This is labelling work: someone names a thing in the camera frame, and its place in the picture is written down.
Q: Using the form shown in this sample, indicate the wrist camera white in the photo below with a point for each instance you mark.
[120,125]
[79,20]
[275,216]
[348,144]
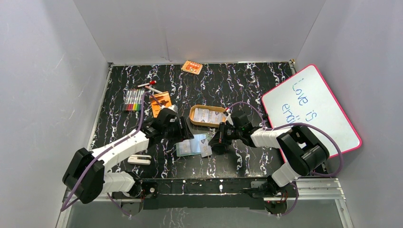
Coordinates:
[173,108]
[227,114]

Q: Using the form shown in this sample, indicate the pink framed whiteboard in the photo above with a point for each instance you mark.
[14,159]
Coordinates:
[306,98]

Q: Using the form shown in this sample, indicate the white marker pen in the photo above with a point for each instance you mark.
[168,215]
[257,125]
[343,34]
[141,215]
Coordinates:
[153,89]

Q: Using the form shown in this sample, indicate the white stapler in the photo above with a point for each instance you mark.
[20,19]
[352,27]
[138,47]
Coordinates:
[139,159]

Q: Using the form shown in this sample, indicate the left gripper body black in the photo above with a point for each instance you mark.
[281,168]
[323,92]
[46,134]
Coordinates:
[183,129]

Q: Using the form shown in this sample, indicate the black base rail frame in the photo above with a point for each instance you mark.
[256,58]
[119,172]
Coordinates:
[252,193]

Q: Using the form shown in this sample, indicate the tan oval tray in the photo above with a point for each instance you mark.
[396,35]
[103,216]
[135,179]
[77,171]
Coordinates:
[219,109]

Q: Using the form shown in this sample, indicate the small orange card box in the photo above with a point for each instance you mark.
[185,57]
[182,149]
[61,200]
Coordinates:
[192,67]

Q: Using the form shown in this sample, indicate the pack of coloured markers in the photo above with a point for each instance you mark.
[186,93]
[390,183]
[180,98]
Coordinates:
[133,100]

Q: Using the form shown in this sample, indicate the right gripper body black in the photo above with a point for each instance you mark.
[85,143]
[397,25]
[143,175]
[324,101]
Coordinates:
[232,133]

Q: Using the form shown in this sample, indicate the green card holder wallet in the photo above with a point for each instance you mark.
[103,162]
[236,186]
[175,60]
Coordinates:
[194,144]

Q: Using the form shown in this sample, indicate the orange paperback book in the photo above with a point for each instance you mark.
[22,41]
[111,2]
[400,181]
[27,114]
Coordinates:
[159,101]

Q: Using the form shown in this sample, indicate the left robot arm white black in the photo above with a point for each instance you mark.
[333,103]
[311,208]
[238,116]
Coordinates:
[88,176]

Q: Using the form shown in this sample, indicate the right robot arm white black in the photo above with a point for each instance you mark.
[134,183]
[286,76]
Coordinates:
[302,149]

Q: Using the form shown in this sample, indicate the red capped marker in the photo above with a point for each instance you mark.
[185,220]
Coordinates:
[147,84]

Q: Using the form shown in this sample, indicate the white VIP card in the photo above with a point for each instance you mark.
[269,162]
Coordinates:
[184,148]

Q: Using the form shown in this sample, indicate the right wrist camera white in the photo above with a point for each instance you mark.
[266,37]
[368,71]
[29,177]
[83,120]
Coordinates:
[227,114]

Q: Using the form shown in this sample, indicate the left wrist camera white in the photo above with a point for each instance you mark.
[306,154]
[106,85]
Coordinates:
[173,108]

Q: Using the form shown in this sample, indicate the silver vip card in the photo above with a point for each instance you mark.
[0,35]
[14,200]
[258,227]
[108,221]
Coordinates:
[215,117]
[205,149]
[201,115]

